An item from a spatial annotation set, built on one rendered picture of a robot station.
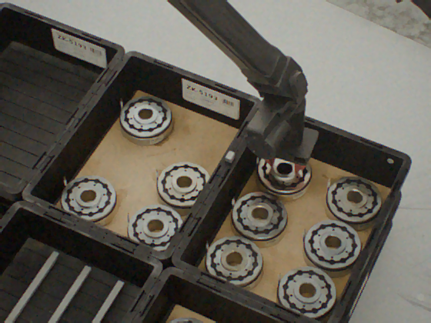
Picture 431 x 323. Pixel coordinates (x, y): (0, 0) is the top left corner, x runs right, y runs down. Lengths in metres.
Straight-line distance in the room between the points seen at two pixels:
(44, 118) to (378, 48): 0.80
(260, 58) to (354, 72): 0.69
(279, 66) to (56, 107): 0.58
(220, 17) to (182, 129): 0.51
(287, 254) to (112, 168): 0.38
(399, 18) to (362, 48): 1.09
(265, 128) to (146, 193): 0.33
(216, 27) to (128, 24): 0.87
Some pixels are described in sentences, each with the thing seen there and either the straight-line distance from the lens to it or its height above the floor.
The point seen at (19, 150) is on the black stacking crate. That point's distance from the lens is 1.91.
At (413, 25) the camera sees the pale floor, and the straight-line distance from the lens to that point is 3.31.
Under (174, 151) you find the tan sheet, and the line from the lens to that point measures 1.87.
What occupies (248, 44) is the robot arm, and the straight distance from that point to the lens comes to 1.50.
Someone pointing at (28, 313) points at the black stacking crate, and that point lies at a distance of 1.72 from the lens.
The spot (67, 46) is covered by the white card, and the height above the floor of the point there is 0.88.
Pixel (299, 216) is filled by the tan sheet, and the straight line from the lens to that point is 1.79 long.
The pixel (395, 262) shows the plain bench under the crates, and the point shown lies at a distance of 1.91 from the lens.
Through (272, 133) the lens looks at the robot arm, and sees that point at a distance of 1.60.
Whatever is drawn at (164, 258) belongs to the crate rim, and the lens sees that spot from 1.62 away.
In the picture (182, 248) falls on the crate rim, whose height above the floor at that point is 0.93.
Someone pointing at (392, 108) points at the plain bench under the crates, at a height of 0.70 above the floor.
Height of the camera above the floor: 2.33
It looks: 54 degrees down
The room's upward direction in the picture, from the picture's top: straight up
